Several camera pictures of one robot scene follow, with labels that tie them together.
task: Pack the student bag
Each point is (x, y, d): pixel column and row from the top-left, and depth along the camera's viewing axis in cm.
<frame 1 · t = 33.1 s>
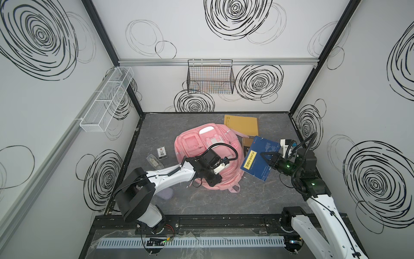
left hand: (219, 177, 83), fingers open
right hand: (259, 156, 72), fingers closed
pink student backpack: (194, 140, 100), point 6 cm above the table
yellow padded envelope: (248, 125, 115), on the table
brown and black book: (245, 142, 104), point 2 cm above the table
blue book with yellow label: (254, 163, 75), point 20 cm above the table
small white card packet: (161, 152, 101), on the table

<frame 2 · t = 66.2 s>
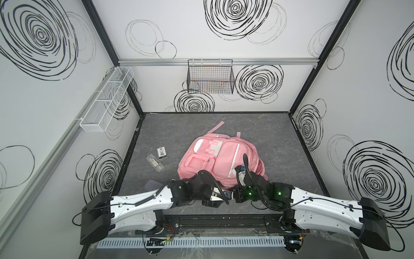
left hand: (224, 191, 73), fingers open
right hand: (225, 197, 71), fingers closed
pink student backpack: (221, 154, 88), point 11 cm above the table
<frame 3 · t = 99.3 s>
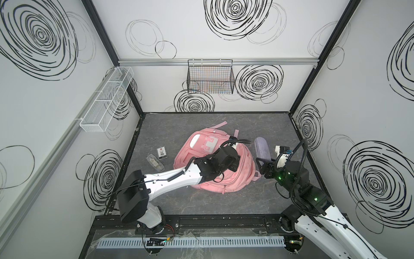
left hand: (239, 156, 76), fingers open
right hand: (258, 160, 72), fingers open
pink student backpack: (202, 141, 97), point 8 cm above the table
purple eraser pouch: (262, 149, 74), point 25 cm above the table
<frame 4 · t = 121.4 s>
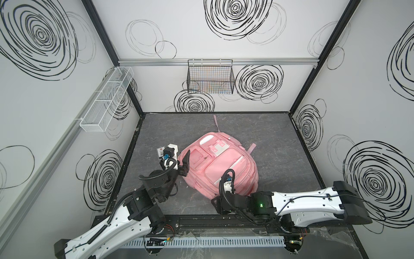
left hand: (184, 150, 66), fingers open
right hand: (210, 207, 68), fingers open
pink student backpack: (211, 156, 87), point 11 cm above the table
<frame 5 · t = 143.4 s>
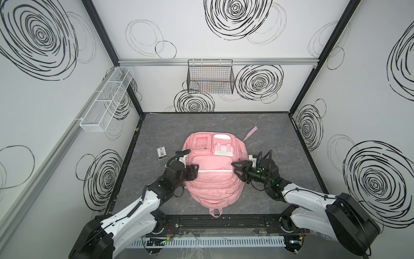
left hand: (196, 165, 82), fingers open
right hand: (230, 169, 77), fingers open
